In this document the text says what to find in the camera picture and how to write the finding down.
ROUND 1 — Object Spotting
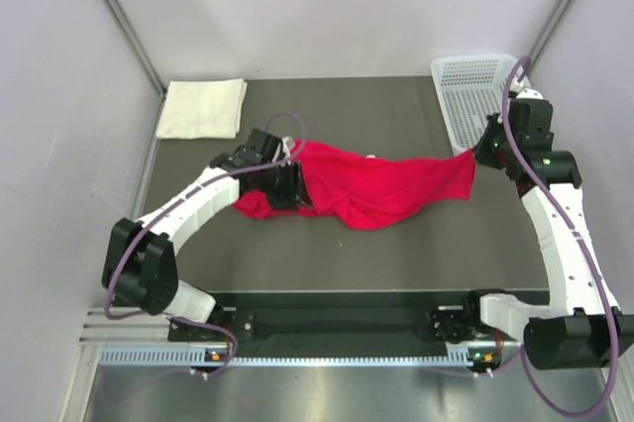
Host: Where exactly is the white perforated plastic basket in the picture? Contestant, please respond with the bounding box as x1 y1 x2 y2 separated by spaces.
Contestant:
430 53 517 156

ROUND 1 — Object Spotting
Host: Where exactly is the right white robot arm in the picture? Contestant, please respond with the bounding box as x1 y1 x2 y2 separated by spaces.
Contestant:
462 94 633 369

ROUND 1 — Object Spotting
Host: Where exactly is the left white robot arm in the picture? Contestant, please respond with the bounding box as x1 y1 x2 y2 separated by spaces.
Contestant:
102 129 310 340

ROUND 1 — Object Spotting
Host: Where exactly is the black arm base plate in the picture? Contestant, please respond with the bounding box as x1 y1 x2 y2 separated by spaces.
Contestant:
167 303 501 347

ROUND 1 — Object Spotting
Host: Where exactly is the aluminium frame post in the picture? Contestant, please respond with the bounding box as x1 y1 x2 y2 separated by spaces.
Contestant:
522 0 608 75
102 0 166 97

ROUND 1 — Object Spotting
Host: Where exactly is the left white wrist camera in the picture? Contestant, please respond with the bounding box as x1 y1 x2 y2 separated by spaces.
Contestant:
281 136 296 157

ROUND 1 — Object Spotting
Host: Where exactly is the folded cream white t shirt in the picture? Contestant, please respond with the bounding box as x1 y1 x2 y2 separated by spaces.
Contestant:
156 78 248 140

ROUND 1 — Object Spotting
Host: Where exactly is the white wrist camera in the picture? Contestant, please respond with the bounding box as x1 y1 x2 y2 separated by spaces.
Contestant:
507 77 544 100
281 136 296 157

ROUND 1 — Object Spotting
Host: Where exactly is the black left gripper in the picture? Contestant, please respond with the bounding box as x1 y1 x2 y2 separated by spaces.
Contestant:
259 160 313 213

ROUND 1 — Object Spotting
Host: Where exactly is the slotted grey cable duct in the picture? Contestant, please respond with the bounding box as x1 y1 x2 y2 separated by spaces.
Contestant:
99 346 501 368

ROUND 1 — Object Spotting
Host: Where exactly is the pink red t shirt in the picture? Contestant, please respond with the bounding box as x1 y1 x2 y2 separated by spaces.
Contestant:
234 141 476 231

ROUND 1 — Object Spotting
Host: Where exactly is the right aluminium frame post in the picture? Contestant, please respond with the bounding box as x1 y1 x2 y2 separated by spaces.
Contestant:
522 0 608 75

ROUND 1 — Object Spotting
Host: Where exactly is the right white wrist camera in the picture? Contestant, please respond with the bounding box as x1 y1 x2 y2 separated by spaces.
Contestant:
507 77 544 100

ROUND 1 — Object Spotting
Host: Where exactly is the left aluminium frame post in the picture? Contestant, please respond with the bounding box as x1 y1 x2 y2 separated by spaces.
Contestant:
102 0 166 97

